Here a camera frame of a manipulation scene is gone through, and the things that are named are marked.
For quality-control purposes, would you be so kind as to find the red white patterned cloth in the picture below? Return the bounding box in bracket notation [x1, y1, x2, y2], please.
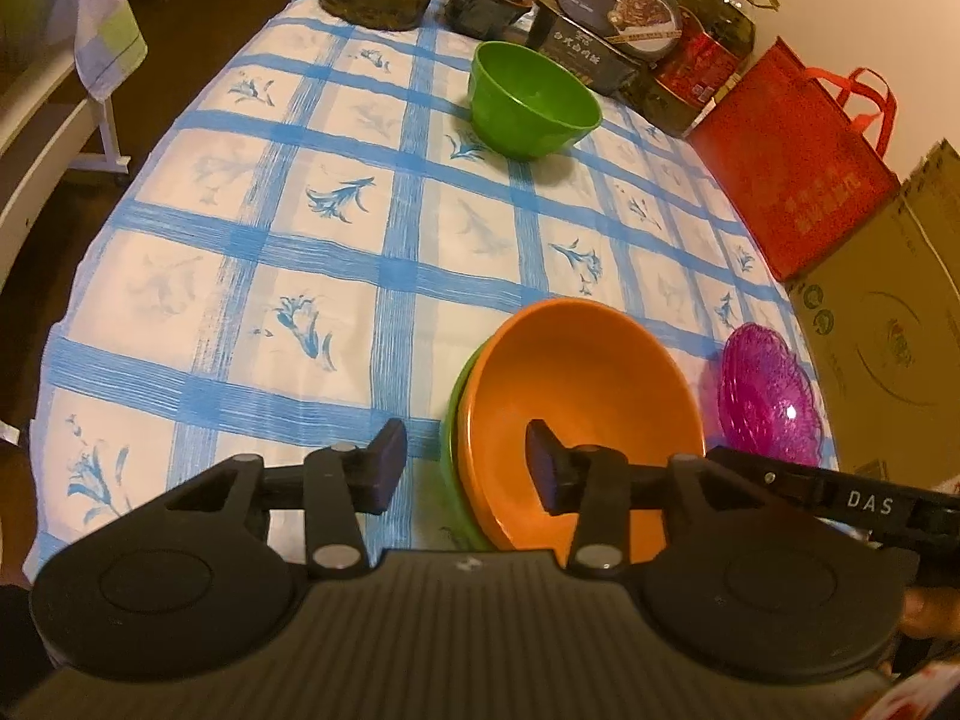
[889, 660, 960, 720]

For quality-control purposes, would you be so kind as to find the white wooden chair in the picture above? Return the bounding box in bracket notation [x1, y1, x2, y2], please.
[0, 0, 132, 301]

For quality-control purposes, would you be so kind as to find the small green bowl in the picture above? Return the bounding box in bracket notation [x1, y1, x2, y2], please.
[469, 41, 603, 161]

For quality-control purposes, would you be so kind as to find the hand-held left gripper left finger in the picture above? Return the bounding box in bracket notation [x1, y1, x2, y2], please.
[154, 418, 410, 582]

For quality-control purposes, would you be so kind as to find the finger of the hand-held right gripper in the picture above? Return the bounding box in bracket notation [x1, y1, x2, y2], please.
[705, 445, 827, 520]

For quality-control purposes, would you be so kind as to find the black food tray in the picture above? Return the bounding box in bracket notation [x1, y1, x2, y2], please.
[444, 0, 537, 40]

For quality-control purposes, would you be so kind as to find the pastel checked chair cloth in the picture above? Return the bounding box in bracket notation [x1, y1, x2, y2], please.
[71, 0, 149, 102]

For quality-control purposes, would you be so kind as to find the dark instant meal box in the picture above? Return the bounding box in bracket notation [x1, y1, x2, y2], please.
[529, 4, 640, 96]

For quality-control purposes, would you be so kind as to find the oval instant rice box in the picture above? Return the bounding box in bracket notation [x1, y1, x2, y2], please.
[559, 0, 683, 61]

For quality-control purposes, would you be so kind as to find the large green bowl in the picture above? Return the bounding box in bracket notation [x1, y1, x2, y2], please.
[442, 349, 497, 552]

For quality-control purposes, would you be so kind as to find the person's right hand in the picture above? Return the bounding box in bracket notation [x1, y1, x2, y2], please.
[896, 585, 960, 642]

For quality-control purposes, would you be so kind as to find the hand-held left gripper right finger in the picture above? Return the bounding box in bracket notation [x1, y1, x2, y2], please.
[525, 420, 818, 578]

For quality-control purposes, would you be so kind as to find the red tote bag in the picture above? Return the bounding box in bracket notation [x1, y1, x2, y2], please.
[688, 37, 901, 282]

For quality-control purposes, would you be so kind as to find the blue checked floral tablecloth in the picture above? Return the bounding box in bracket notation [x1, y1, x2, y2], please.
[22, 0, 841, 586]

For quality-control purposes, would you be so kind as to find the brown cardboard box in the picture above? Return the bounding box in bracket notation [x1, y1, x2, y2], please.
[784, 139, 960, 496]

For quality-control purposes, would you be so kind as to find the purple glass plate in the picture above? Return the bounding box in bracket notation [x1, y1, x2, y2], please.
[716, 322, 824, 470]

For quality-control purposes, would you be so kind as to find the orange bowl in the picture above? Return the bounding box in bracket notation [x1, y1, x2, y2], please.
[457, 298, 706, 552]

